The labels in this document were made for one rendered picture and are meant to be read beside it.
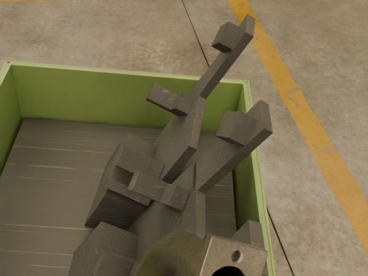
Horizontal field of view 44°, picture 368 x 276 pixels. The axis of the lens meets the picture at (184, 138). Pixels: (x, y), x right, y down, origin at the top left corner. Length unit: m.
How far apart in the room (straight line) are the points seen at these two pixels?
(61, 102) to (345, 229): 1.34
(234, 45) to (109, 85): 0.29
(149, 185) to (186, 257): 0.24
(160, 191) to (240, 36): 0.21
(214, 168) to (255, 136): 0.07
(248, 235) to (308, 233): 1.49
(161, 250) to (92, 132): 0.50
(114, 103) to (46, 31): 1.94
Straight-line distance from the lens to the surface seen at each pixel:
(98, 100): 0.83
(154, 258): 0.38
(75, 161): 0.79
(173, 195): 0.52
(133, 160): 0.65
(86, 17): 2.86
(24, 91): 0.85
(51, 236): 0.71
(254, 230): 0.35
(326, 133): 2.26
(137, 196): 0.61
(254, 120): 0.47
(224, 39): 0.58
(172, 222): 0.54
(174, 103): 0.65
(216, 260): 0.28
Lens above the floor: 1.43
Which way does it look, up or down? 44 degrees down
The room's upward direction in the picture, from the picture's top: 7 degrees clockwise
